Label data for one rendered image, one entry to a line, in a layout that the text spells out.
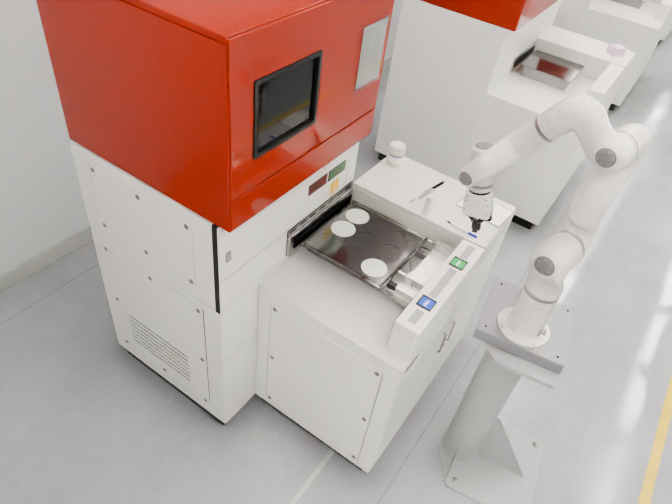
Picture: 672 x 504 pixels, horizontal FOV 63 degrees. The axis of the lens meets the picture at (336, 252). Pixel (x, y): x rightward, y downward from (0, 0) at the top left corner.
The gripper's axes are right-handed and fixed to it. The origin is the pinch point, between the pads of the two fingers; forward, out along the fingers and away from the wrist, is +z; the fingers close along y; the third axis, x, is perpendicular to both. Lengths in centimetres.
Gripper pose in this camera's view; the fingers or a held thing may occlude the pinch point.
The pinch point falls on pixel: (476, 226)
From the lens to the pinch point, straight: 206.2
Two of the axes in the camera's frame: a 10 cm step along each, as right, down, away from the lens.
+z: 0.6, 8.1, 5.9
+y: 8.2, 2.9, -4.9
